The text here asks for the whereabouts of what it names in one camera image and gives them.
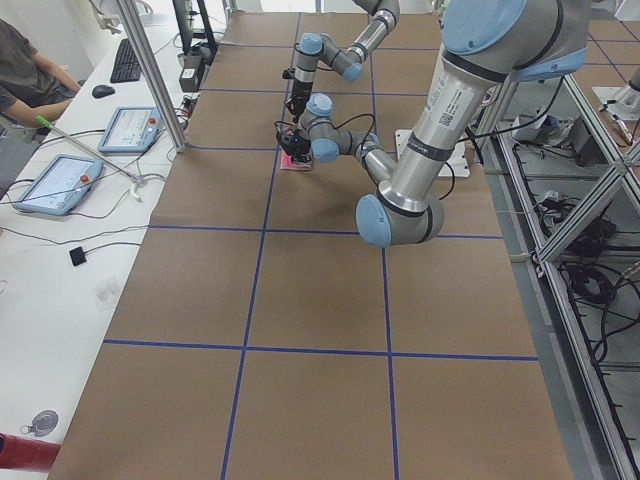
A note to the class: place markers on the seated person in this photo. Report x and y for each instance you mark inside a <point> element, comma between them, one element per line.
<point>32,85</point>

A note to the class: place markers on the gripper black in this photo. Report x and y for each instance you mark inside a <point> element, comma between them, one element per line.
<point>298,93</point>
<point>302,156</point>

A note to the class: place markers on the round metal disc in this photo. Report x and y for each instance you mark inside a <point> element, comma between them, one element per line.
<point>42,424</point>

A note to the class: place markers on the near teach pendant tablet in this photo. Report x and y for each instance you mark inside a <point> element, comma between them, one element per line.
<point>61,186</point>

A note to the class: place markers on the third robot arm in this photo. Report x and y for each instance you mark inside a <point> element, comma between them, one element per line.
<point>620,103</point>

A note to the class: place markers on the red cylinder object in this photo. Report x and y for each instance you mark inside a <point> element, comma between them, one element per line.
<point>25,454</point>

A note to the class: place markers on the aluminium frame rack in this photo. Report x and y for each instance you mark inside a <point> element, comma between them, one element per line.
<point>568,189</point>

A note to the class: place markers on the far teach pendant tablet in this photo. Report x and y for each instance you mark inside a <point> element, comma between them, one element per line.
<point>131,130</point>

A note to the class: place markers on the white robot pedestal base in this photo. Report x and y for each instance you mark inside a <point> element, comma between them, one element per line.
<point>456,162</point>

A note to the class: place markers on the black keyboard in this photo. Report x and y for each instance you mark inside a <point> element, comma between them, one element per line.
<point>126,67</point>

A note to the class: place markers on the black monitor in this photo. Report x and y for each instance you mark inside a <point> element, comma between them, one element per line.
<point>185,14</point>

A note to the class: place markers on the black box with label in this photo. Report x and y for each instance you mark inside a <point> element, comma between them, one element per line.
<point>193,68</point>

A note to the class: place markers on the aluminium frame post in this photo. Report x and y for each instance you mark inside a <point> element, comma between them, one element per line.
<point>136,33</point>

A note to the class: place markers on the small black square pad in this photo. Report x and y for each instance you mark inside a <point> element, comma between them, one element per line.
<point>78,256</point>

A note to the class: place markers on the pink and grey towel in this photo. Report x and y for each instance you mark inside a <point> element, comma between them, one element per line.
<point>288,162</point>

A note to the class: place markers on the metal rod with green tip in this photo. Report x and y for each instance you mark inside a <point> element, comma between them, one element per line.
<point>43,122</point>

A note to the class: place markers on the black orange electronics board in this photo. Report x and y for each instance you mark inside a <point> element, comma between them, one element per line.
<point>187,106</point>

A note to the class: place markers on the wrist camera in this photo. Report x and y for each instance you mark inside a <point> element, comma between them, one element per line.
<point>288,74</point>

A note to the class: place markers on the teach pendant tablet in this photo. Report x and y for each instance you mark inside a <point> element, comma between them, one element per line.
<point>131,130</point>
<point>61,186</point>

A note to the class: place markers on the black computer mouse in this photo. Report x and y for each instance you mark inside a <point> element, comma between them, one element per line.
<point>101,91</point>

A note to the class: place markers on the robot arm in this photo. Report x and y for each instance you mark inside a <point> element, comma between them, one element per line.
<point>314,49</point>
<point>483,44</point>

